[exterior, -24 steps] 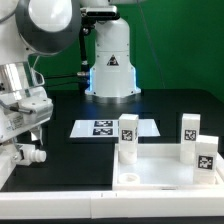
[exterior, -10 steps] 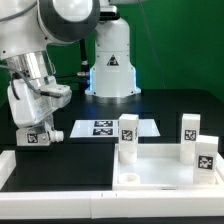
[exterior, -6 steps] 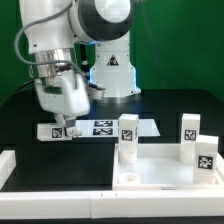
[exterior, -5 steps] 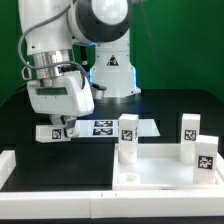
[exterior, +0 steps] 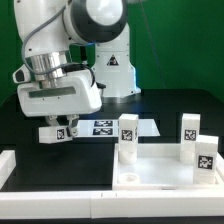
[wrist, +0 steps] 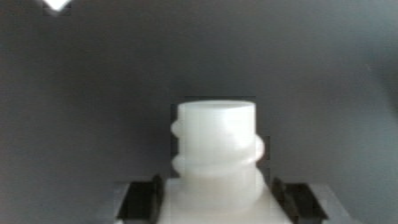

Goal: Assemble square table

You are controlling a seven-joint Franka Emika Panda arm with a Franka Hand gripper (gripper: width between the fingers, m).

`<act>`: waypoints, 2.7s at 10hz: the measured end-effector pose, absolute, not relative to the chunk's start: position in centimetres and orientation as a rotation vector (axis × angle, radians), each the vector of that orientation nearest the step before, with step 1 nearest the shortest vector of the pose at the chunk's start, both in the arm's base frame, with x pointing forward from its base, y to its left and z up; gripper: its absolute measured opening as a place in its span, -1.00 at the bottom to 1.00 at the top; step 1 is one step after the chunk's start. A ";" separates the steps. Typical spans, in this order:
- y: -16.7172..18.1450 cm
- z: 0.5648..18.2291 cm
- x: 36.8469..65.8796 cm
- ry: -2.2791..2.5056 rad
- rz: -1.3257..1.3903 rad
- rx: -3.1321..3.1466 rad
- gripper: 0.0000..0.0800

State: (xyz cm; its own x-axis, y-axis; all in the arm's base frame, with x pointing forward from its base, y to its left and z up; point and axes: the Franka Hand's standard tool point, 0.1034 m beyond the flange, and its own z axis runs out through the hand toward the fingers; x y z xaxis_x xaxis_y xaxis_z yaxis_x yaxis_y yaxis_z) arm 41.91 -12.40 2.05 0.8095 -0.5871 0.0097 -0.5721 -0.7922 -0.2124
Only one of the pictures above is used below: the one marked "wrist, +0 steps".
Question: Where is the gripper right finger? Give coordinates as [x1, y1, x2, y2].
[272, 178, 346, 224]

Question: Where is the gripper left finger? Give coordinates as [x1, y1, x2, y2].
[115, 175, 163, 224]

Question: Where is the white table leg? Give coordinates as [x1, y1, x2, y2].
[156, 100, 291, 224]

